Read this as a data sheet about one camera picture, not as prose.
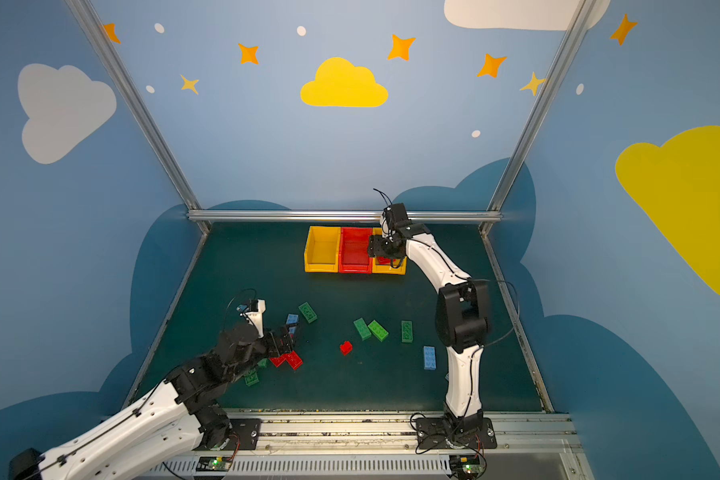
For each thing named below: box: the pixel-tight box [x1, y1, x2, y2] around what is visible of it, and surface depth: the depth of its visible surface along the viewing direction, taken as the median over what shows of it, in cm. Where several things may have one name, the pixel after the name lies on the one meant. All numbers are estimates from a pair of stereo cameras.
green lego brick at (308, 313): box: [298, 302, 318, 323], surface depth 97 cm
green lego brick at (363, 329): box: [353, 317, 372, 341], surface depth 94 cm
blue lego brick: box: [423, 346, 437, 370], surface depth 88 cm
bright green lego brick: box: [368, 319, 389, 342], surface depth 93 cm
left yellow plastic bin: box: [304, 226, 341, 273], surface depth 113 cm
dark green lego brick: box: [401, 320, 413, 343], surface depth 93 cm
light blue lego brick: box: [286, 314, 299, 334], surface depth 95 cm
